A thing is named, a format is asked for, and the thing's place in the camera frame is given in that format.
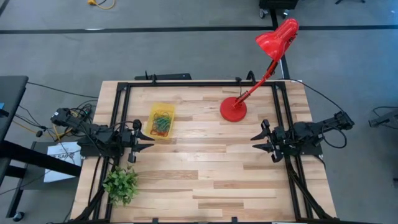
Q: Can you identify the red rubber band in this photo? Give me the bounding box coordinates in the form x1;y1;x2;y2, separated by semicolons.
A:
150;124;170;138

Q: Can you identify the black desk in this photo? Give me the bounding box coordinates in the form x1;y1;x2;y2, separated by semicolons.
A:
0;75;83;222

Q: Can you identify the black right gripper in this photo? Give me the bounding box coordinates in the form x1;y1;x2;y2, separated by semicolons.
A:
250;119;287;164

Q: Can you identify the yellow translucent plastic bin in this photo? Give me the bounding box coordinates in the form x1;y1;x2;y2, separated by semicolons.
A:
145;102;177;141

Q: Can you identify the yellow floor cable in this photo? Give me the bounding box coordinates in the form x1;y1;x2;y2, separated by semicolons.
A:
87;0;116;11

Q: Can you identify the white paper sign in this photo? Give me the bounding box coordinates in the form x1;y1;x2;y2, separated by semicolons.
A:
43;141;83;184

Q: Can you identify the black wheeled cart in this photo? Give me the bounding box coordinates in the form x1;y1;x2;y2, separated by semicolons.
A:
258;0;300;19

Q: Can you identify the black lamp cable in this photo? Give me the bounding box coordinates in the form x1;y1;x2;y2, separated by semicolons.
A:
279;77;345;113

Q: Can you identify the red desk lamp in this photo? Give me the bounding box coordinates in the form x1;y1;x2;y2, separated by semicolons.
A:
220;17;300;123

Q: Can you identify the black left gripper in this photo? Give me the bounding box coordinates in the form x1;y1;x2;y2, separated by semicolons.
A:
119;119;155;164

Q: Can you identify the black floor cable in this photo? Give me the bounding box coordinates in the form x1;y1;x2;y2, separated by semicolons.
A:
26;81;99;100

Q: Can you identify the small green artificial plant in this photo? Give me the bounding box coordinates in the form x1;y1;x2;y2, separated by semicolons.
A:
102;164;140;208

